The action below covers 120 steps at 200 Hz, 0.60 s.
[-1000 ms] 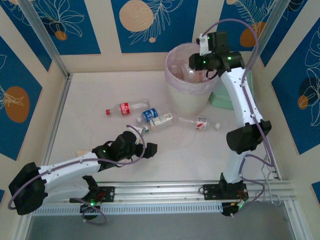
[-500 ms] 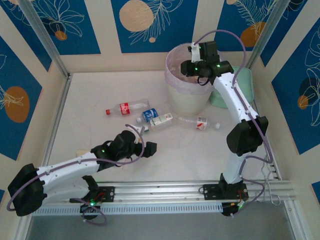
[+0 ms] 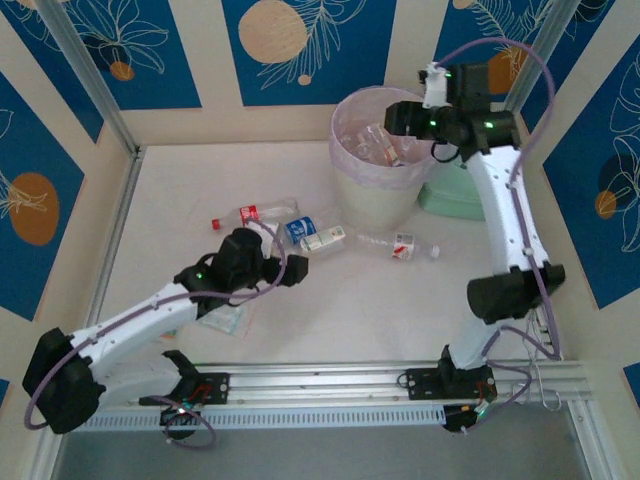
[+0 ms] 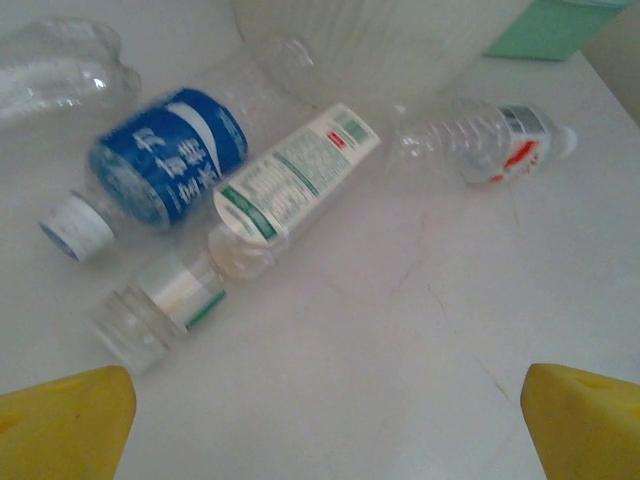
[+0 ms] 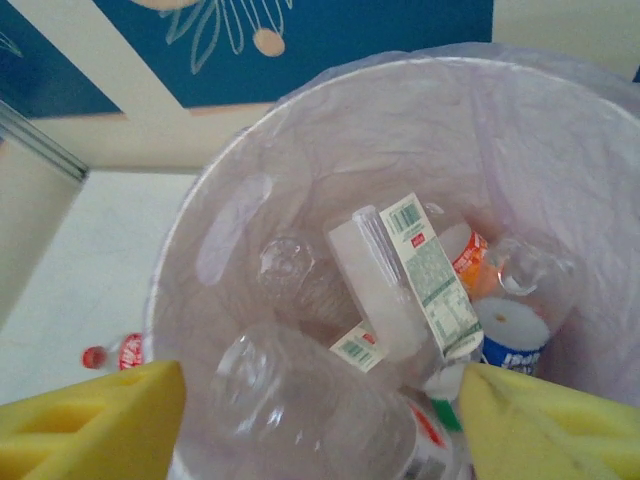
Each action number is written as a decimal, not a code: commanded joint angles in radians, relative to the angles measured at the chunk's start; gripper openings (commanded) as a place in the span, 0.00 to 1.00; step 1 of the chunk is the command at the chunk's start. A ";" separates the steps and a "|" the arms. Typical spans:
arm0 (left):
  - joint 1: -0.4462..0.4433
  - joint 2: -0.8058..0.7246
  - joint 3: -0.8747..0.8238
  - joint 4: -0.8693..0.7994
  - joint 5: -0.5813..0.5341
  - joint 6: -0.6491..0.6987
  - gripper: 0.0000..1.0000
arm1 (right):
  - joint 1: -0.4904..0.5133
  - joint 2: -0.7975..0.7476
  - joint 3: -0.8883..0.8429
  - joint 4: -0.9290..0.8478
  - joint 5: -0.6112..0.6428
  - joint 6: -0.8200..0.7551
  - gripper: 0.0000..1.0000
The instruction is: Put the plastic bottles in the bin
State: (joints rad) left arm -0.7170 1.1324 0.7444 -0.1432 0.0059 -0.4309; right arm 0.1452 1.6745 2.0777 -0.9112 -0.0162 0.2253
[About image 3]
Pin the white carton bottle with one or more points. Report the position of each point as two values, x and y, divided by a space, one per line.
322 240

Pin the blue label plastic bottle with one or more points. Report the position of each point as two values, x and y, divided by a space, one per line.
300 227

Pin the cola bottle red cap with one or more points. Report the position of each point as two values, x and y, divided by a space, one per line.
250 214

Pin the pale purple bin liner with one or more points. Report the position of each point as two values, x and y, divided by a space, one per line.
350 170

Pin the cream waste bin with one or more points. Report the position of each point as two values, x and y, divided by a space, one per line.
375 205

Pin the clear bottle red white label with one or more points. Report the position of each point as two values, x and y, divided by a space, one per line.
402 246

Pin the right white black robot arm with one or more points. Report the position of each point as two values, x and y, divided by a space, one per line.
505 210

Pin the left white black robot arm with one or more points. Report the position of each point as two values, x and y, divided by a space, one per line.
130 325

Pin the clear plastic packet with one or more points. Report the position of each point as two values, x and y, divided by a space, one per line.
225 322

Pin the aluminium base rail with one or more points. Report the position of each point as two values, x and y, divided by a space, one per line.
325 382

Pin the left black mount plate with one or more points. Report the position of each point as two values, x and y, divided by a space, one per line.
215 387

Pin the black mount plate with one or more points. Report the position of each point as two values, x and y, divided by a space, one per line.
215 387
422 384

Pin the aluminium side rail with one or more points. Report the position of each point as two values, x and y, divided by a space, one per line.
120 215

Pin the aluminium frame post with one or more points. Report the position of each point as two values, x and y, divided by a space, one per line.
89 70
557 20

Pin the right black mount plate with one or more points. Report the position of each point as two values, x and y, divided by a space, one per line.
422 384

